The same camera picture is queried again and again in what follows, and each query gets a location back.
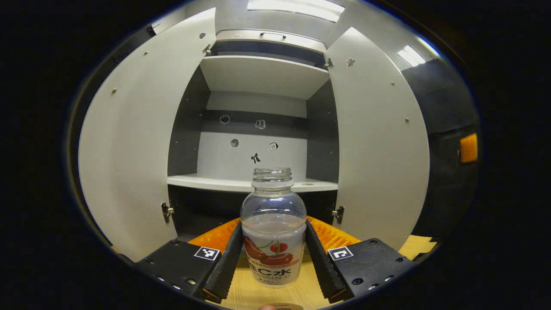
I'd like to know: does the clear plastic bottle red label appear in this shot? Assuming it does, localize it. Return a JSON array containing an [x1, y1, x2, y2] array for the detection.
[[240, 167, 307, 288]]

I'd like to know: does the white cabinet drawer front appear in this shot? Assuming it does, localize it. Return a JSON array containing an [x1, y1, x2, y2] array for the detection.
[[215, 29, 328, 54]]

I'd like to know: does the ceiling light panel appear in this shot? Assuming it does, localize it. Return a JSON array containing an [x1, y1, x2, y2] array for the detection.
[[397, 45, 427, 67], [248, 0, 345, 23]]

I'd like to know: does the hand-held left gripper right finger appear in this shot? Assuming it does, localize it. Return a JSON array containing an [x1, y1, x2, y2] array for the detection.
[[304, 216, 417, 304]]

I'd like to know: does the white cabinet door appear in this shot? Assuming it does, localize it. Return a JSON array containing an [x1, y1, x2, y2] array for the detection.
[[77, 7, 217, 262], [325, 27, 431, 250]]

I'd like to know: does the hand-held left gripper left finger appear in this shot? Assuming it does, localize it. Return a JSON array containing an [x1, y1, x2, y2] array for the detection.
[[136, 217, 245, 304]]

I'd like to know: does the grey and white cabinet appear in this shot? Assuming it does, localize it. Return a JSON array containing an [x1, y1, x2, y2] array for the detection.
[[166, 29, 341, 242]]

